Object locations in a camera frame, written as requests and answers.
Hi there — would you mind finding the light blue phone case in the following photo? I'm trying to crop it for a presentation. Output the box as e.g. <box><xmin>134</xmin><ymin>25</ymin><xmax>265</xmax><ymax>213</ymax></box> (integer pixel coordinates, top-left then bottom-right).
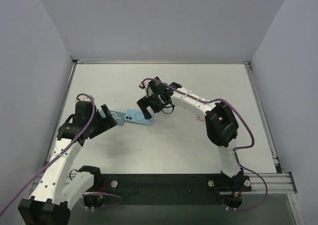
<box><xmin>124</xmin><ymin>109</ymin><xmax>154</xmax><ymax>126</ymax></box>

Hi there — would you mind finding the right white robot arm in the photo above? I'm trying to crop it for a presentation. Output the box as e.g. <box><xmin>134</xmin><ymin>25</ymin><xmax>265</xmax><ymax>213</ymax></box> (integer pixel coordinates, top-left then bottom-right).
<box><xmin>137</xmin><ymin>77</ymin><xmax>242</xmax><ymax>178</ymax></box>

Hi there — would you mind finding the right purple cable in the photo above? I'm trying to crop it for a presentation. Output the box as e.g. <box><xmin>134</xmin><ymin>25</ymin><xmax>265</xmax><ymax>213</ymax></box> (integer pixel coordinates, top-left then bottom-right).
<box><xmin>141</xmin><ymin>77</ymin><xmax>268</xmax><ymax>212</ymax></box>

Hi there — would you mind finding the pink phone case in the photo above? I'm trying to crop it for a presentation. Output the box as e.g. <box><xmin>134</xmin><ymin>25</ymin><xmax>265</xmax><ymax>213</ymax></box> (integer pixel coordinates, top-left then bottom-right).
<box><xmin>196</xmin><ymin>116</ymin><xmax>204</xmax><ymax>121</ymax></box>

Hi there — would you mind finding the aluminium front rail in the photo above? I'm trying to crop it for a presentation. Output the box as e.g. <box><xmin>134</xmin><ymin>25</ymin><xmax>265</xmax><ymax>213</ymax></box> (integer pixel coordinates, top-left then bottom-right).
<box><xmin>218</xmin><ymin>173</ymin><xmax>298</xmax><ymax>195</ymax></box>

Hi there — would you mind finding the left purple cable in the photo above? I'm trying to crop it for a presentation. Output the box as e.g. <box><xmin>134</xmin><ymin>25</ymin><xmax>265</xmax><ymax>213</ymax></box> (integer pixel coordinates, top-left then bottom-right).
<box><xmin>0</xmin><ymin>93</ymin><xmax>97</xmax><ymax>212</ymax></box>

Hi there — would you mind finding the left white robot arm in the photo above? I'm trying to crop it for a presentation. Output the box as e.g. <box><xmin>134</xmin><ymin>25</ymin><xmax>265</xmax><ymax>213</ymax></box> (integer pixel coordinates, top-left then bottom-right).
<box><xmin>18</xmin><ymin>101</ymin><xmax>117</xmax><ymax>225</ymax></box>

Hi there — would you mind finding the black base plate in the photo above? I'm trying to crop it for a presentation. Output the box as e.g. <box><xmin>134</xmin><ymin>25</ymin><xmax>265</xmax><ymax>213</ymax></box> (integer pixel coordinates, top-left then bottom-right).
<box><xmin>83</xmin><ymin>173</ymin><xmax>251</xmax><ymax>208</ymax></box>

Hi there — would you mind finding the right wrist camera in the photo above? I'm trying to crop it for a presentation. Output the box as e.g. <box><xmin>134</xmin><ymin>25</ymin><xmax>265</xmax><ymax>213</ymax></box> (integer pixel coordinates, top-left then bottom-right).
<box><xmin>139</xmin><ymin>80</ymin><xmax>148</xmax><ymax>89</ymax></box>

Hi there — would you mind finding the purple cable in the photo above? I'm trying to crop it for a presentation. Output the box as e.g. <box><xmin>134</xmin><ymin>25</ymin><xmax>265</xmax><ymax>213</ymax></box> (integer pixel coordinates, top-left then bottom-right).
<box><xmin>0</xmin><ymin>93</ymin><xmax>97</xmax><ymax>212</ymax></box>
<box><xmin>141</xmin><ymin>77</ymin><xmax>268</xmax><ymax>212</ymax></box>

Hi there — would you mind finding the dark teal phone case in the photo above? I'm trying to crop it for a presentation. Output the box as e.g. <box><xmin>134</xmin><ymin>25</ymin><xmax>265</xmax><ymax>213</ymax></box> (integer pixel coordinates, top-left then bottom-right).
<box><xmin>110</xmin><ymin>111</ymin><xmax>125</xmax><ymax>126</ymax></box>

